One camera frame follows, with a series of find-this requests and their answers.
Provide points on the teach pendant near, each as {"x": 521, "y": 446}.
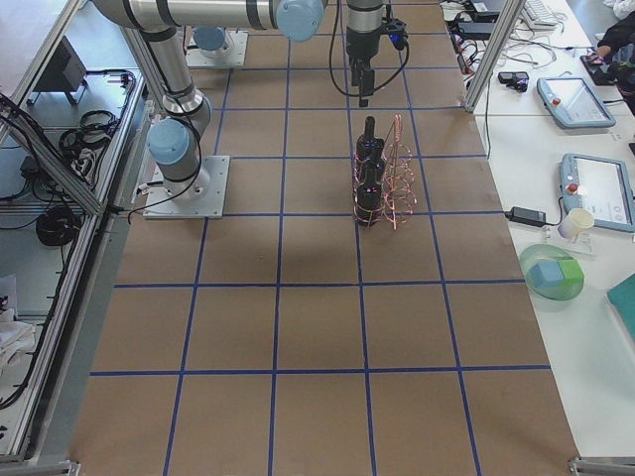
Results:
{"x": 601, "y": 186}

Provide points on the copper wire wine rack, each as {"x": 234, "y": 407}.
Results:
{"x": 398, "y": 196}

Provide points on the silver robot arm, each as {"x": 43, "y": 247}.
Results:
{"x": 174, "y": 140}
{"x": 157, "y": 23}

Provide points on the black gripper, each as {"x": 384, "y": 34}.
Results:
{"x": 360, "y": 49}

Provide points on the black power adapter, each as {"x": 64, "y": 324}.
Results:
{"x": 526, "y": 216}

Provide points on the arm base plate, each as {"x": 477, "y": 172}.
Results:
{"x": 216, "y": 47}
{"x": 199, "y": 198}

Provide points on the teach pendant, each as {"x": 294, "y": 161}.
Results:
{"x": 601, "y": 186}
{"x": 573, "y": 103}

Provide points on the green bowl with blocks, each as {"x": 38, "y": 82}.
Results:
{"x": 551, "y": 272}

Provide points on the teach pendant far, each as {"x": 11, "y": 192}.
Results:
{"x": 573, "y": 103}

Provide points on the white paper cup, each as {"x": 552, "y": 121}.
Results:
{"x": 577, "y": 220}

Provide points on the dark wine bottle in rack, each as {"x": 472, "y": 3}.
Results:
{"x": 368, "y": 202}

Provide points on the teal cloth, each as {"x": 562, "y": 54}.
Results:
{"x": 622, "y": 297}

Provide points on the aluminium frame post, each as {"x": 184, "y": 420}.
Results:
{"x": 500, "y": 35}

